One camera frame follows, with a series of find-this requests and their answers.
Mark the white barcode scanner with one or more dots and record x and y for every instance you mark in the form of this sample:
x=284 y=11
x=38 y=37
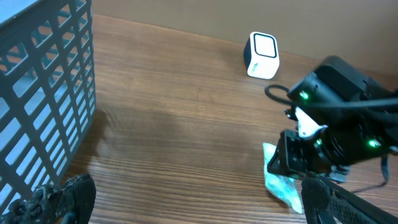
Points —
x=261 y=56

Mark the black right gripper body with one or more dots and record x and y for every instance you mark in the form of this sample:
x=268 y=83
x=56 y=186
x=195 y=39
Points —
x=329 y=152

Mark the grey plastic mesh basket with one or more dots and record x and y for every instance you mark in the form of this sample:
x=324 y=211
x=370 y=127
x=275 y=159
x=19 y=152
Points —
x=48 y=94

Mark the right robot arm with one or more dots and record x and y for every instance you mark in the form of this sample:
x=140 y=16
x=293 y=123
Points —
x=343 y=118

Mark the mint wet wipes pack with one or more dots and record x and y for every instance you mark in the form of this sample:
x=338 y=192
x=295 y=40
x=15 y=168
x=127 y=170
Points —
x=283 y=188

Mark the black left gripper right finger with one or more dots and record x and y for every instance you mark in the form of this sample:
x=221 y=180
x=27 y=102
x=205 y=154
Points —
x=326 y=202

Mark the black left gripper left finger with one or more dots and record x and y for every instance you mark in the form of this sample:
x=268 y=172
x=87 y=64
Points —
x=71 y=202

